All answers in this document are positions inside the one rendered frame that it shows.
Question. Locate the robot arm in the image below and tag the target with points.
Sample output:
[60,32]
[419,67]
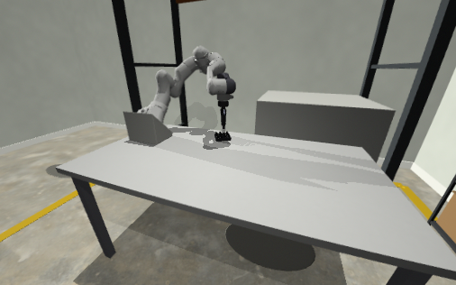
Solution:
[168,87]

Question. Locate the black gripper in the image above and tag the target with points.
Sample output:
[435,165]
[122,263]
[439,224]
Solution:
[223,105]

